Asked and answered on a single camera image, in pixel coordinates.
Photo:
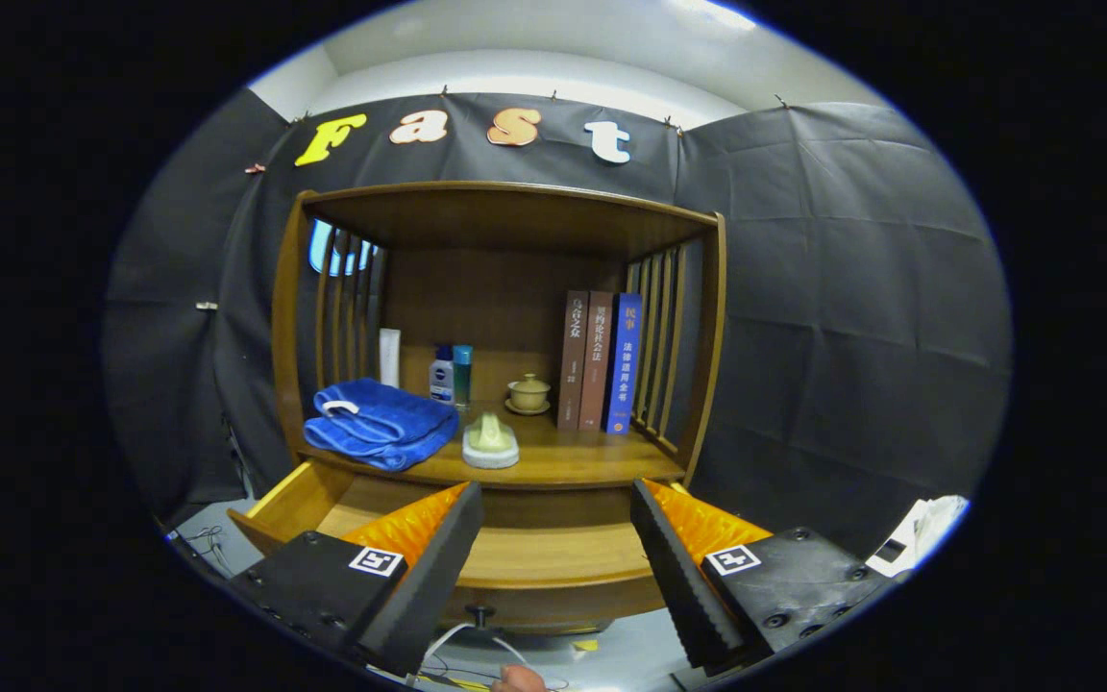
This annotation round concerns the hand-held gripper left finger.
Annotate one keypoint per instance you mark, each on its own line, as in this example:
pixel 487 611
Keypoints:
pixel 438 581

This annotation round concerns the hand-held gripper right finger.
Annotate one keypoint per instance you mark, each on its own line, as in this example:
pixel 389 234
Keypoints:
pixel 678 581

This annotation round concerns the wooden drawer with black knob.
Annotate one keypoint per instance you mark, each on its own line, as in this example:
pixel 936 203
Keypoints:
pixel 553 557

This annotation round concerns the pale green and white brush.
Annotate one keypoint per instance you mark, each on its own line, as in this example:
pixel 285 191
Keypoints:
pixel 491 442

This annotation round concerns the wooden countertop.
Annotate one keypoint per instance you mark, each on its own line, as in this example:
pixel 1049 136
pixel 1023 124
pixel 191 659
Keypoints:
pixel 573 452

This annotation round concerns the brown wooden cabinet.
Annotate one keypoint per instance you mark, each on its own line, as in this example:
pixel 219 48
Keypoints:
pixel 505 288

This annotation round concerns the yellow tape piece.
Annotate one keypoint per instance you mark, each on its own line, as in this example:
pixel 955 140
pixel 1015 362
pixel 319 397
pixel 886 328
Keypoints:
pixel 585 645

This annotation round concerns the folded blue towel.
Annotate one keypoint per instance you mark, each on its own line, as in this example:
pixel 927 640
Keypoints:
pixel 381 423

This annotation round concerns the white bottle with blue cap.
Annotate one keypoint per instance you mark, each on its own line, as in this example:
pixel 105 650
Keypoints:
pixel 441 384

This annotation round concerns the tan lidded teacup with saucer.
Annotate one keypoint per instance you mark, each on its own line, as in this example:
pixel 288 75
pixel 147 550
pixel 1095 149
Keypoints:
pixel 528 394

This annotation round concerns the teal bottle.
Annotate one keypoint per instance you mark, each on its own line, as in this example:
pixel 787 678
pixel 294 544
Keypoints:
pixel 462 370

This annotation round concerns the blue book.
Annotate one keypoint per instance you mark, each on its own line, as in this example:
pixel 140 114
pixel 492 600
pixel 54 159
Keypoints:
pixel 623 360

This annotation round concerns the white tube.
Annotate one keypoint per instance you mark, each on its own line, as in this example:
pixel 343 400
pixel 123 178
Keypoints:
pixel 389 356

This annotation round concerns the reddish brown book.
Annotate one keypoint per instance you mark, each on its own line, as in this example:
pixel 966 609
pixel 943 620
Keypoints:
pixel 596 360

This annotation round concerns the dark brown book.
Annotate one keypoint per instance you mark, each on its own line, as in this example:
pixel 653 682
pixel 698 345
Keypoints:
pixel 573 360

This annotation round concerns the white object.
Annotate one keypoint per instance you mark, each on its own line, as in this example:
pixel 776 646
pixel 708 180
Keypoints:
pixel 933 524

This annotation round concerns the black backdrop cloth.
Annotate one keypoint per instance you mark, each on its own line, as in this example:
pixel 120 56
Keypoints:
pixel 851 288

